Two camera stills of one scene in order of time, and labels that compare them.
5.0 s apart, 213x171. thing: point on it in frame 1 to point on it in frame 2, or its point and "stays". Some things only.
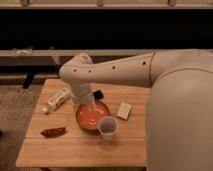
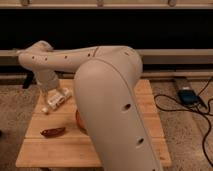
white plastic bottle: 58,99 stays
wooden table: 113,133 stays
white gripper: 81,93 to 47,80
